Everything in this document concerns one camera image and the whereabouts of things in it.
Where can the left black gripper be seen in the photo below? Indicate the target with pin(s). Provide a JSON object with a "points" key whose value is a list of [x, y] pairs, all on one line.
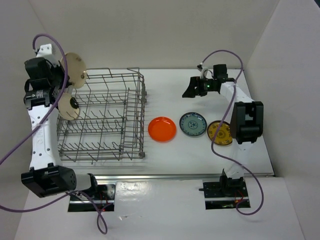
{"points": [[59, 68]]}

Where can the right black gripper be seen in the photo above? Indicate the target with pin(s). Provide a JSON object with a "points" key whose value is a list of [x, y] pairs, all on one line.
{"points": [[191, 92]]}

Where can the cream plate small motifs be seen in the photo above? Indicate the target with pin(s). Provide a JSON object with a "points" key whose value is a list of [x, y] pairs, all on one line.
{"points": [[76, 68]]}

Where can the cream plate green patch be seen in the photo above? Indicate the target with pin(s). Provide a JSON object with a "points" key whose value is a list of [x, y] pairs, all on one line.
{"points": [[68, 107]]}

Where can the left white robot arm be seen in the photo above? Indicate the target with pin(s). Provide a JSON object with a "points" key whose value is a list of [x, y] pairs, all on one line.
{"points": [[47, 176]]}

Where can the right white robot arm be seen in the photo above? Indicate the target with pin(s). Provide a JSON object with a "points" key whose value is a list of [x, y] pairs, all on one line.
{"points": [[246, 124]]}

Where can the blue patterned plate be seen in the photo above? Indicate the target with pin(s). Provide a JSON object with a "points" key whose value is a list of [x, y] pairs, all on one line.
{"points": [[193, 124]]}

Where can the orange plate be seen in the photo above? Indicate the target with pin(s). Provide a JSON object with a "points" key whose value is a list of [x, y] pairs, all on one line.
{"points": [[162, 129]]}

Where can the yellow patterned plate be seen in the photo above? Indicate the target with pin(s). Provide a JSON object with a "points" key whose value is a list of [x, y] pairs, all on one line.
{"points": [[223, 137]]}

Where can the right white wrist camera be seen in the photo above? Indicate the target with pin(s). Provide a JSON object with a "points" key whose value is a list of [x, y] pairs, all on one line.
{"points": [[202, 69]]}

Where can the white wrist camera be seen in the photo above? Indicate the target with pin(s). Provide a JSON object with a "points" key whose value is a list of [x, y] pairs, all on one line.
{"points": [[48, 52], [202, 69]]}

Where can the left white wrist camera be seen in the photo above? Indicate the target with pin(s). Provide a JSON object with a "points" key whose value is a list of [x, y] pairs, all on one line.
{"points": [[48, 52]]}

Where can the grey wire dish rack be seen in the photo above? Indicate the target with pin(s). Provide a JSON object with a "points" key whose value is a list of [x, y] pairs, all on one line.
{"points": [[111, 120]]}

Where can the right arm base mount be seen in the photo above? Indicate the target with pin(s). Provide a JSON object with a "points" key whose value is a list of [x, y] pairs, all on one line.
{"points": [[218, 197]]}

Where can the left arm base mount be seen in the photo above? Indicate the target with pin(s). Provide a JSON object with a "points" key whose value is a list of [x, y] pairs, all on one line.
{"points": [[103, 198]]}

